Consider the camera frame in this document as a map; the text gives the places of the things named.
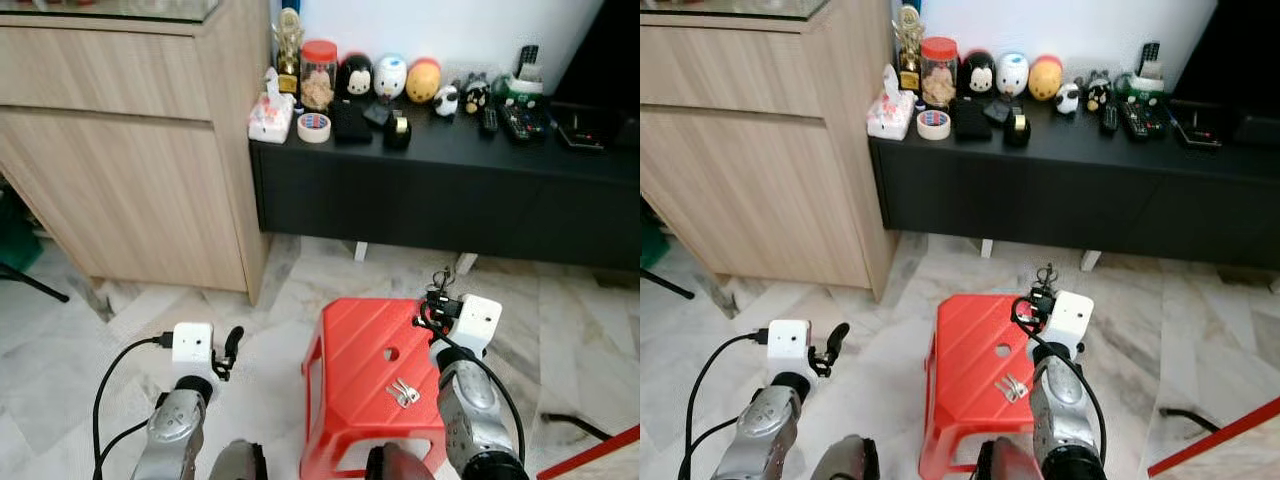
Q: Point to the black low console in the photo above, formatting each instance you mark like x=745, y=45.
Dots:
x=450, y=200
x=1070, y=200

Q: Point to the small black box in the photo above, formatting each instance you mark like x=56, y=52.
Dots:
x=377, y=113
x=997, y=111

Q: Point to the black metal leg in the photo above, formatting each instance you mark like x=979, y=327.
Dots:
x=35, y=282
x=668, y=284
x=575, y=427
x=1190, y=420

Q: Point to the silver keys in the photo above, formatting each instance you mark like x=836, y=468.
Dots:
x=403, y=393
x=1012, y=388

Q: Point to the black television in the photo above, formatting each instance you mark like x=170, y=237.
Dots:
x=610, y=50
x=1235, y=50

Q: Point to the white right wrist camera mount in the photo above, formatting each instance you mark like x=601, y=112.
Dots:
x=480, y=325
x=1072, y=320

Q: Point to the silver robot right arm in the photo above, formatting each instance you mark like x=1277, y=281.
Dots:
x=1065, y=410
x=470, y=410

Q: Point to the gold trophy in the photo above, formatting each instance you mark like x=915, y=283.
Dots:
x=910, y=48
x=288, y=50

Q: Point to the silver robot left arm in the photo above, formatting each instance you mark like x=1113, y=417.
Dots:
x=765, y=425
x=175, y=425

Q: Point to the red plastic stool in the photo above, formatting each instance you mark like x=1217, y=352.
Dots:
x=975, y=345
x=355, y=350

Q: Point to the red furniture edge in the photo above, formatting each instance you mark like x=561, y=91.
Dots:
x=1215, y=437

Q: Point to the black wallet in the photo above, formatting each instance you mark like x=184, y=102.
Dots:
x=971, y=120
x=351, y=122

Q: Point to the slim black remote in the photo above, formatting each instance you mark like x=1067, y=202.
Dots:
x=489, y=120
x=1109, y=118

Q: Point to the flat black box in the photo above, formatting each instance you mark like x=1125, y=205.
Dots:
x=580, y=128
x=1198, y=125

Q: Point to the white egg shaped toy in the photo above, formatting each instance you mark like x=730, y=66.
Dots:
x=1012, y=76
x=390, y=78

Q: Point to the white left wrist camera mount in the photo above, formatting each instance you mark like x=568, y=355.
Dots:
x=788, y=345
x=192, y=348

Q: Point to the small black figure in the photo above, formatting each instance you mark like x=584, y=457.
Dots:
x=476, y=94
x=1099, y=92

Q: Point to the dark green bin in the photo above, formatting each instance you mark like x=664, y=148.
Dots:
x=652, y=240
x=15, y=235

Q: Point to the black tape dispenser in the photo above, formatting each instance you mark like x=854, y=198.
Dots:
x=1017, y=130
x=397, y=132

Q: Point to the light wooden cabinet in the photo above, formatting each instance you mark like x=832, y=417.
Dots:
x=130, y=180
x=760, y=180

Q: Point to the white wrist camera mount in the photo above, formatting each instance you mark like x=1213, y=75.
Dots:
x=788, y=345
x=480, y=325
x=1072, y=320
x=192, y=348

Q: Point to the white pink tissue pack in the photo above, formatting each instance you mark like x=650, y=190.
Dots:
x=890, y=112
x=270, y=115

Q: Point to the clear jar red lid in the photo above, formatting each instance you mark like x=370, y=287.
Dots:
x=939, y=78
x=319, y=80

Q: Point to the white tape roll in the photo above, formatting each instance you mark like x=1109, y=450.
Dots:
x=314, y=128
x=934, y=125

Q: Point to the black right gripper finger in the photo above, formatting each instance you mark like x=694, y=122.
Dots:
x=1041, y=279
x=1052, y=280
x=437, y=282
x=447, y=283

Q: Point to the green white holder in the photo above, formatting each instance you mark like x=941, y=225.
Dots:
x=1142, y=90
x=522, y=92

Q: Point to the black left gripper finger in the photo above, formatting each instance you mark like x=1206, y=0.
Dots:
x=838, y=340
x=236, y=342

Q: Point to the upright black remote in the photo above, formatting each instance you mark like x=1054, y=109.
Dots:
x=1149, y=58
x=527, y=60

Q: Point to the yellow egg shaped toy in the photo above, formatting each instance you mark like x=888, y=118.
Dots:
x=423, y=82
x=1045, y=80

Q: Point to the small panda figure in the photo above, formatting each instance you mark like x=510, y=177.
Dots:
x=446, y=101
x=1068, y=99

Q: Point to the robot right leg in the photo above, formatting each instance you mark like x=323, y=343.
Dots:
x=398, y=465
x=1005, y=462

